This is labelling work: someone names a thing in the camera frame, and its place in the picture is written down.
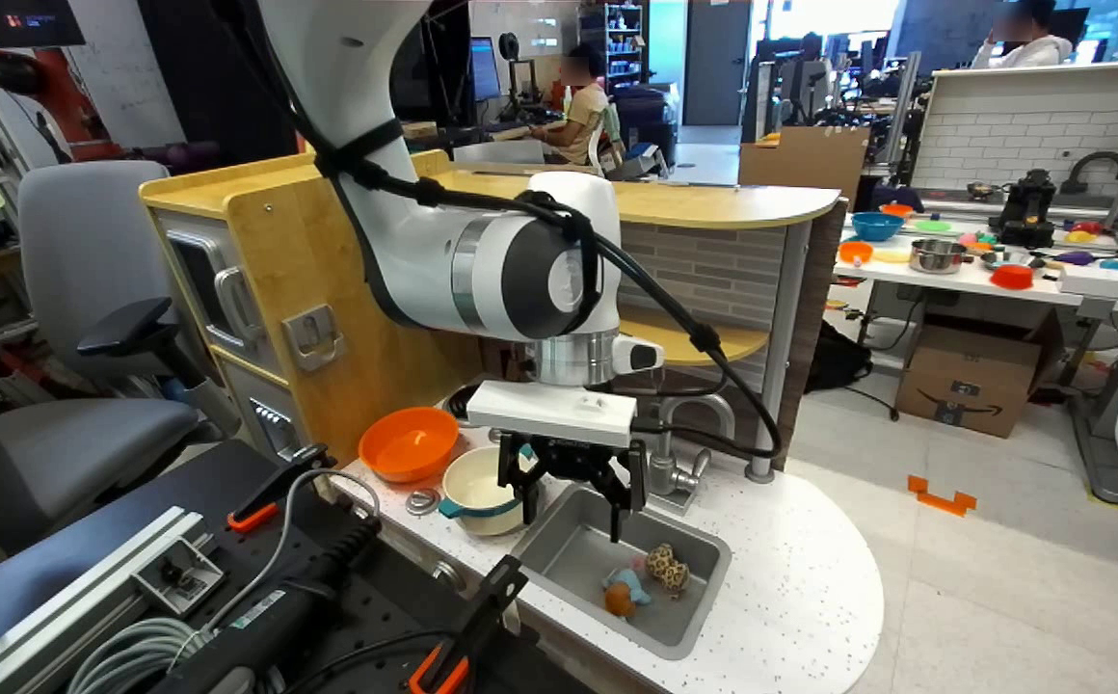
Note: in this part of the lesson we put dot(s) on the steel pot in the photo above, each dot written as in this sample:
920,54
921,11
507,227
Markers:
935,255

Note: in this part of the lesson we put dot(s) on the grey padded office chair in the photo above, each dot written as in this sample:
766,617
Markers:
81,436

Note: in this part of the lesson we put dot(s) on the grey toy sink basin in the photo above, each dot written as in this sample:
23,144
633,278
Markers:
572,566

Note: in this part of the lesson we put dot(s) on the person in yellow shirt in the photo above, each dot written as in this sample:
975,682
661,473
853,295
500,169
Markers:
582,111

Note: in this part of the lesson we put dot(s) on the printed cardboard shipping box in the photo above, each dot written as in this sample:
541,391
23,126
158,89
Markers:
967,378

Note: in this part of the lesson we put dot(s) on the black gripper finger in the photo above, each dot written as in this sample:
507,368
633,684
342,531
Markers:
516,496
627,502

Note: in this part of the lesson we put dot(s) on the black cylindrical tool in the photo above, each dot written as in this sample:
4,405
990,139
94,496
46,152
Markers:
276,617

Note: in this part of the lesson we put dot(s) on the white brick pattern panel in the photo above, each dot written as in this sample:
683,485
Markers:
1007,130

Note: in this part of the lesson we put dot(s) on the white wrist camera plate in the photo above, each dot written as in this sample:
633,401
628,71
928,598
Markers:
543,415

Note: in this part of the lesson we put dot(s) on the person in white top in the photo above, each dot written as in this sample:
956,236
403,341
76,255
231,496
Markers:
1035,48

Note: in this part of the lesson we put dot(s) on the grey stove knob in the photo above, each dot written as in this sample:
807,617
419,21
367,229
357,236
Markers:
421,500

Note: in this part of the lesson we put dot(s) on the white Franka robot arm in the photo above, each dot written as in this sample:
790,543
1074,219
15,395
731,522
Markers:
483,273

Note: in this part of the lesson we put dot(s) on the small orange bowl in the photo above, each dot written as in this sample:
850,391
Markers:
857,252

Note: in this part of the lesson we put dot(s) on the plain cardboard box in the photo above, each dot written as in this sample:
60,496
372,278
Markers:
804,160

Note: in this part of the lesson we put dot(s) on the black appliance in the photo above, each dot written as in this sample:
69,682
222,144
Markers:
1028,207

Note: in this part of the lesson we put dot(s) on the red bowl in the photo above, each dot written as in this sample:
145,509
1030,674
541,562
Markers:
1011,277

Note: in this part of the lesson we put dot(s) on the orange plastic bowl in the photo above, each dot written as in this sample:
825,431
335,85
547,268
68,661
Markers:
404,446

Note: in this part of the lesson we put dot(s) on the blue bowl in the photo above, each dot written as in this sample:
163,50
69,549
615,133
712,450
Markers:
876,227

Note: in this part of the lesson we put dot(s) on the orange floor bracket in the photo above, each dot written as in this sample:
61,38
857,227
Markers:
943,500

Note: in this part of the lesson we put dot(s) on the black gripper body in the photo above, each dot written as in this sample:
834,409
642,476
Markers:
572,462

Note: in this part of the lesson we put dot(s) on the white work table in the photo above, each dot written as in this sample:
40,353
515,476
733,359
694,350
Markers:
920,278

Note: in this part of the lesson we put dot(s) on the aluminium rail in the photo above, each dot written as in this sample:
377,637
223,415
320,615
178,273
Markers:
69,598

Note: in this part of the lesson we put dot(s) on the grey toy faucet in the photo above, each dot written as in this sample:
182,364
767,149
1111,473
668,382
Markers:
715,409

